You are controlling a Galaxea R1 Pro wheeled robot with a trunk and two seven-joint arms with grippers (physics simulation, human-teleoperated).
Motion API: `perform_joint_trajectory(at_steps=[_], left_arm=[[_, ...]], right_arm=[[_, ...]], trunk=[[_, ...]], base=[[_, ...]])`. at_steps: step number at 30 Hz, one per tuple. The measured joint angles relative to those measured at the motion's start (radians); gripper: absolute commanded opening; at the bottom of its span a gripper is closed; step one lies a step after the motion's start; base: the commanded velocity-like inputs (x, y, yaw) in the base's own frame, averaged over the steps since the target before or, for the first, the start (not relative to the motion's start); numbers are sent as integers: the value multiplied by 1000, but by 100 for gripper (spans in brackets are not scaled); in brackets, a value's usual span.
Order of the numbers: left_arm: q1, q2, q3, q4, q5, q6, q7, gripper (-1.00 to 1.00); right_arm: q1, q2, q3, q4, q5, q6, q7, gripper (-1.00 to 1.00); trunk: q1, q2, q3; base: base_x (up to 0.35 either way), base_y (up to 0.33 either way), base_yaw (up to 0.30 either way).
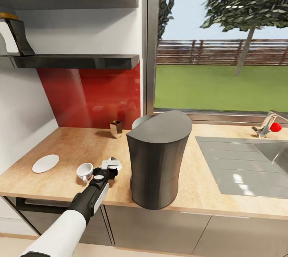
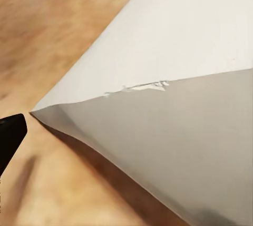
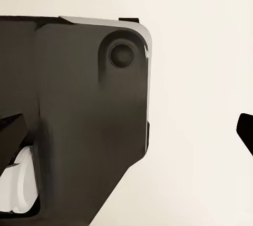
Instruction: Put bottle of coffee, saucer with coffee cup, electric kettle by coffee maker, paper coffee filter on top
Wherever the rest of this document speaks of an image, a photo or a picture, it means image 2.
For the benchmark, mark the paper coffee filter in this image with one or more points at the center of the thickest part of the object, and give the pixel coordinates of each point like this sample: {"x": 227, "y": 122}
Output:
{"x": 166, "y": 94}

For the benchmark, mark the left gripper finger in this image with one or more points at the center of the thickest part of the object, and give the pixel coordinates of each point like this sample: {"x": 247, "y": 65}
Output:
{"x": 13, "y": 130}

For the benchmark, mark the countertop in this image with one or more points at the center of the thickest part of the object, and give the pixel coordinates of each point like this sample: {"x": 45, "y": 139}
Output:
{"x": 54, "y": 179}

